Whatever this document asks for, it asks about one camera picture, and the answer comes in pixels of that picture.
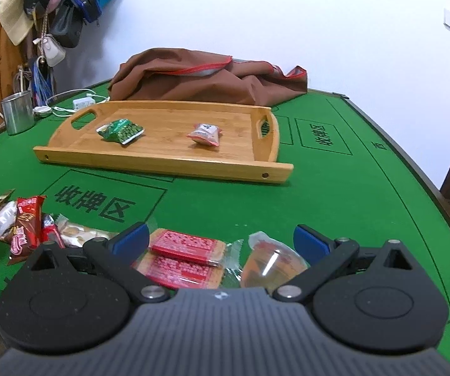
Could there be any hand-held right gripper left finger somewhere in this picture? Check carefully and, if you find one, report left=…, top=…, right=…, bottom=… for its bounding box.
left=26, top=221, right=171, bottom=305

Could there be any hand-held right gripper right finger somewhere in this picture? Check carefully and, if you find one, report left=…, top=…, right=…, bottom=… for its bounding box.
left=272, top=224, right=418, bottom=305

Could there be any gold brown snack packet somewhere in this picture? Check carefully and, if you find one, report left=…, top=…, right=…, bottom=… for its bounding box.
left=0, top=189, right=16, bottom=212

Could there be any orange jelly cup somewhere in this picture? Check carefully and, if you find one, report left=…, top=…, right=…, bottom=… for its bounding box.
left=241, top=231, right=309, bottom=294

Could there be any red label biscuit pack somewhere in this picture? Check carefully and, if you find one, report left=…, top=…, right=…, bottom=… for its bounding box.
left=133, top=253, right=225, bottom=290
left=148, top=229, right=227, bottom=264

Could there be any wooden tray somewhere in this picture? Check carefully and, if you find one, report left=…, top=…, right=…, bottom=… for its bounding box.
left=33, top=101, right=294, bottom=184

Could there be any black shoulder bag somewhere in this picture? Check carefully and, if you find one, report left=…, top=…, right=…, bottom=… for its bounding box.
left=50, top=0, right=84, bottom=48

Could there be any red striped snack packet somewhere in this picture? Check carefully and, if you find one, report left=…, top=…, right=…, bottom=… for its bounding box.
left=15, top=196, right=47, bottom=243

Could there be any clear round cookie packet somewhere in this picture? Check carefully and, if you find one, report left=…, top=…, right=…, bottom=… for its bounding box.
left=54, top=215, right=120, bottom=248

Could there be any dark red snack packet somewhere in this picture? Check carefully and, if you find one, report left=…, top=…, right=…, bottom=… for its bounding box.
left=7, top=221, right=45, bottom=265

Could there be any small red snack packet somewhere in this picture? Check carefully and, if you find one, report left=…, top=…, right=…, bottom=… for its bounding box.
left=42, top=213, right=67, bottom=248

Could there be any metal cup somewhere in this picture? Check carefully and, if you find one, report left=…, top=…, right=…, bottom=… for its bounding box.
left=1, top=90, right=36, bottom=136

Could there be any green snack packet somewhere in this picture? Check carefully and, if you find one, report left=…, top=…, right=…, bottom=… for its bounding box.
left=97, top=119, right=146, bottom=145

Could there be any pink white snack packet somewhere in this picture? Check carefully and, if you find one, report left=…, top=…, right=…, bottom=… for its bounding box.
left=187, top=123, right=223, bottom=148

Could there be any orange brown coat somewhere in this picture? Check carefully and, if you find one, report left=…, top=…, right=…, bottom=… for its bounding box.
left=0, top=19, right=27, bottom=134

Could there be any small white purse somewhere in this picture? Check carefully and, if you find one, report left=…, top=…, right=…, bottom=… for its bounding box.
left=33, top=35, right=67, bottom=67

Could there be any brown cloth cover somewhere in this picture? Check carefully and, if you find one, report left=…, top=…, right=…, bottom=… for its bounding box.
left=108, top=48, right=309, bottom=106

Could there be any beige cap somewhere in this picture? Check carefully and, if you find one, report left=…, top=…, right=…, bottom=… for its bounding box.
left=0, top=0, right=37, bottom=46

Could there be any white charger cable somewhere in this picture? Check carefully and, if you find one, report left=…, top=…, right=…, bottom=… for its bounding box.
left=46, top=88, right=110, bottom=119

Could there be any beige rope bundle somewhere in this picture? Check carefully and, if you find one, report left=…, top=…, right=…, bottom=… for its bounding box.
left=14, top=63, right=33, bottom=94

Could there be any blue lanyard bundle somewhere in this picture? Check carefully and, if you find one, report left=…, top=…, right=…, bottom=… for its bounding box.
left=31, top=57, right=56, bottom=106

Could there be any black camera bag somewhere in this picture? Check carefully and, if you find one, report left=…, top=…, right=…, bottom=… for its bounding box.
left=74, top=0, right=102, bottom=26

